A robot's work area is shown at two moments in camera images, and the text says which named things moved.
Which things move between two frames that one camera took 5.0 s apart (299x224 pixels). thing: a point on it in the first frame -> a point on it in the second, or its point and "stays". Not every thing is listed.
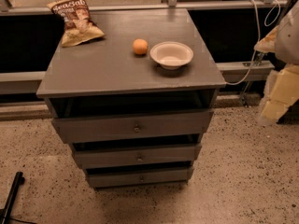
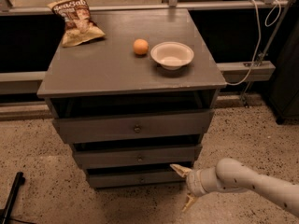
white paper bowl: (170, 55) stays
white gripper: (288, 41) -> (193, 181)
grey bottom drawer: (105, 177) stays
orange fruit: (140, 46) stays
